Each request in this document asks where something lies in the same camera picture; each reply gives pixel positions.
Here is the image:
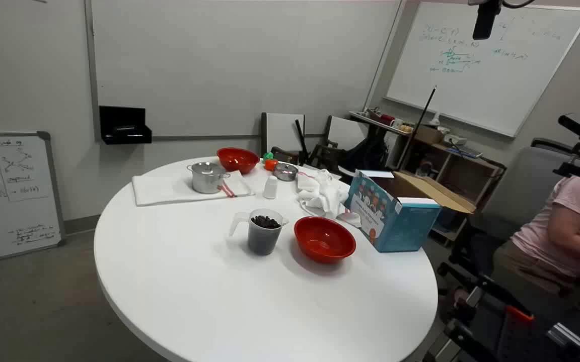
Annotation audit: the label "black clamp orange handle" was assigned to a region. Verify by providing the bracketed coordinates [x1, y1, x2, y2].
[444, 280, 540, 329]

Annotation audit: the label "dark coffee beans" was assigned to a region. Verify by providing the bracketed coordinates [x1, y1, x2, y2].
[251, 213, 281, 231]

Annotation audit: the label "person in pink shirt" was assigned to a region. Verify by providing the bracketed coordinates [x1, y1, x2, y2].
[489, 163, 580, 319]

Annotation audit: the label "small white shaker bottle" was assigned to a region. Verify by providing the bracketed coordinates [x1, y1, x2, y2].
[262, 174, 280, 202]

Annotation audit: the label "open black case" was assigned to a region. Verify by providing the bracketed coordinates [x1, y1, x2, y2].
[96, 104, 152, 147]

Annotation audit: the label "black bag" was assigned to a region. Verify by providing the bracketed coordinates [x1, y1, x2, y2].
[337, 123, 390, 173]

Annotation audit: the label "aluminium profile rail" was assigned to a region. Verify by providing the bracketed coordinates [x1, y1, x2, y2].
[548, 319, 580, 362]

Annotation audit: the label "white cloth mat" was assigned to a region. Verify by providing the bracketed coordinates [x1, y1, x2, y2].
[130, 159, 255, 207]

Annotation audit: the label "small silver metal pot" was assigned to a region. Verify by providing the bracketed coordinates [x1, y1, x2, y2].
[186, 159, 227, 198]

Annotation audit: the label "red plastic bowl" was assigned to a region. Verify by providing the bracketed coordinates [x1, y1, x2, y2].
[216, 147, 262, 176]
[291, 215, 358, 266]

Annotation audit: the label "black breadboard table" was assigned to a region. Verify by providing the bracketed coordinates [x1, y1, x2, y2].
[429, 258, 580, 362]

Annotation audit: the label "blue printed cardboard box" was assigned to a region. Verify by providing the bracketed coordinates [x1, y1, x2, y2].
[341, 166, 476, 256]

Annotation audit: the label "small metal dish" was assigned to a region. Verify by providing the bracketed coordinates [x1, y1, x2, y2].
[270, 159, 299, 182]

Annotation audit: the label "large wall whiteboard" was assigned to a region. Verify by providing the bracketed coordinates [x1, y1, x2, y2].
[385, 0, 580, 140]

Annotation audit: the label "small grey-framed whiteboard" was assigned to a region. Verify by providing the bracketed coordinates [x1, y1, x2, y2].
[0, 129, 64, 268]

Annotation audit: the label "long black rod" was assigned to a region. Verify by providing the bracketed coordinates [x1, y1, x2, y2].
[396, 86, 439, 173]

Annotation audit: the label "white towel red stripes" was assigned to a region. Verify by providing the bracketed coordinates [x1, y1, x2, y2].
[219, 168, 254, 202]

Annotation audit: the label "grey office chair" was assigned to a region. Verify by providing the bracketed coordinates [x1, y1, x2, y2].
[450, 143, 577, 270]

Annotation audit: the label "low wooden shelf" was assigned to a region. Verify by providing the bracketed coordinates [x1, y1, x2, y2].
[347, 111, 508, 247]

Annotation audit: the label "crumpled white plastic bag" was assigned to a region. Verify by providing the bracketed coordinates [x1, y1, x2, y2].
[293, 164, 352, 220]

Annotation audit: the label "bare person forearm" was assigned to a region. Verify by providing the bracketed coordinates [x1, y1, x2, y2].
[548, 203, 580, 272]

